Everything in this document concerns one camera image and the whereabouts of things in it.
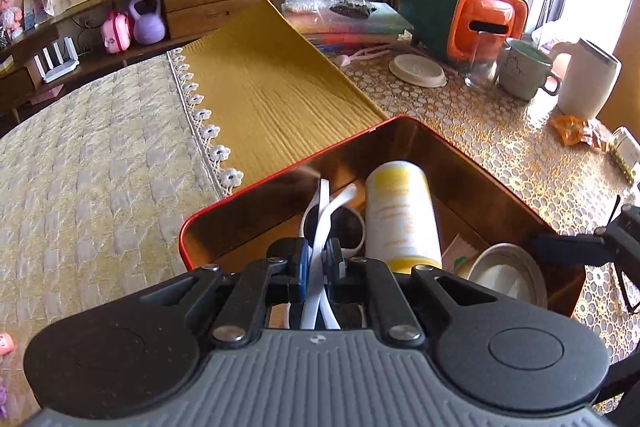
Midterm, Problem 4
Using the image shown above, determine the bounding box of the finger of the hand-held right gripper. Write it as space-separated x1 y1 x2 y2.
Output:
531 204 640 267

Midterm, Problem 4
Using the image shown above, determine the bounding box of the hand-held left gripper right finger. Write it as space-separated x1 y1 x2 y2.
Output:
325 238 493 343

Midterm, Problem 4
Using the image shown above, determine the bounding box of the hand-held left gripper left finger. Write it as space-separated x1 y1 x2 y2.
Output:
145 237 309 343

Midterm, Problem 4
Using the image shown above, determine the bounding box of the white and yellow bottle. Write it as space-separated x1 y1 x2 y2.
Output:
363 160 444 271

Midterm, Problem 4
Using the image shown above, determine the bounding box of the red tin box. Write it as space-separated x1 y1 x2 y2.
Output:
178 115 587 324

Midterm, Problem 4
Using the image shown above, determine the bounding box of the orange snack wrapper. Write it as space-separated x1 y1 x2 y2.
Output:
551 114 614 152

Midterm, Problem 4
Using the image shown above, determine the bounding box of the gold lace tablecloth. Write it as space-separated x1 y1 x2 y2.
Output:
324 44 640 410

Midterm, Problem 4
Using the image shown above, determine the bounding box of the mustard yellow cloth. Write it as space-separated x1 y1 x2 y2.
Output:
177 0 389 198

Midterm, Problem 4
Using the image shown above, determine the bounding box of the green mug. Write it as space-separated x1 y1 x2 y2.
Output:
498 39 562 102

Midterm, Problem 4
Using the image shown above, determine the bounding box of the clear drinking glass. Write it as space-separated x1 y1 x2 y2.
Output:
464 31 501 89

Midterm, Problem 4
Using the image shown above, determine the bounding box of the pink plastic utensil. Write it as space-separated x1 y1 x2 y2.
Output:
335 46 391 68

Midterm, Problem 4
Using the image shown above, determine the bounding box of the white round coaster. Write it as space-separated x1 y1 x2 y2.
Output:
388 54 448 88

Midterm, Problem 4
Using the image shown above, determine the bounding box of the cream quilted table cloth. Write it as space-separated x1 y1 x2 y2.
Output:
0 51 247 360

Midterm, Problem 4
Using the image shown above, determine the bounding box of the clear bag with dark item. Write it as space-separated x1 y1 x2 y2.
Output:
329 0 379 19

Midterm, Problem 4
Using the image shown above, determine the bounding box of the green and orange desk organizer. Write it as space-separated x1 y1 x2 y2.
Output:
398 0 530 64

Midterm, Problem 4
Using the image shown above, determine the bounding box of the purple kettlebell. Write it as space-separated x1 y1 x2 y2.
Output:
128 0 167 46

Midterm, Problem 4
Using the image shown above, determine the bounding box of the pink toy suitcase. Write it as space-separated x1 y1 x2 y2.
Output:
101 10 134 54

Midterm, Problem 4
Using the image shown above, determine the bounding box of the pink flat box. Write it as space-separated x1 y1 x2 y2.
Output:
29 86 64 106

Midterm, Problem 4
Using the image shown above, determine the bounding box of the white router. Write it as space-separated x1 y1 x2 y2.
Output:
32 35 81 84

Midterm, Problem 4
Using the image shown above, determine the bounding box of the pink doll bouquet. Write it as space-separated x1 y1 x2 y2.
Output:
0 0 27 48

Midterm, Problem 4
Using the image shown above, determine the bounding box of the white jug with handle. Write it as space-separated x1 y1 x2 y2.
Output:
548 37 623 120

